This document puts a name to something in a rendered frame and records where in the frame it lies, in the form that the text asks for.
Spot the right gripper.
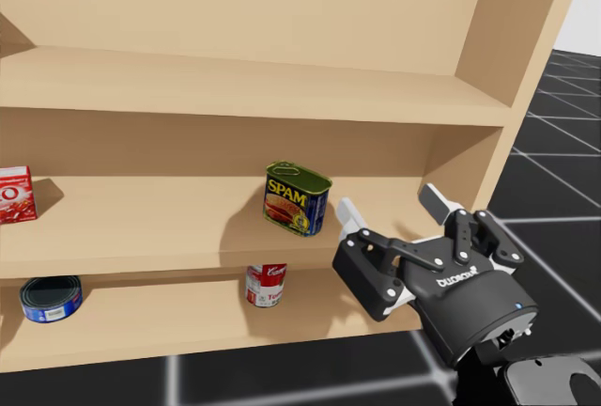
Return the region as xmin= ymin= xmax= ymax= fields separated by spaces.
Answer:
xmin=331 ymin=182 xmax=540 ymax=370

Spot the green and blue rectangular can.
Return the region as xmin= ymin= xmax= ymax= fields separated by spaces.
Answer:
xmin=262 ymin=159 xmax=334 ymax=239

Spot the red and white can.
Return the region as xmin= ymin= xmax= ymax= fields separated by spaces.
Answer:
xmin=244 ymin=262 xmax=288 ymax=309

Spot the blue flat can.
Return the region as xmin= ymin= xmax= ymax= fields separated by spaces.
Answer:
xmin=18 ymin=274 xmax=85 ymax=324

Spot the pale wooden shelf unit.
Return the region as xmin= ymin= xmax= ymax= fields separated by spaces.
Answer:
xmin=0 ymin=0 xmax=592 ymax=374

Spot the red and white carton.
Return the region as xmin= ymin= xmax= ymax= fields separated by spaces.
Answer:
xmin=0 ymin=164 xmax=39 ymax=226

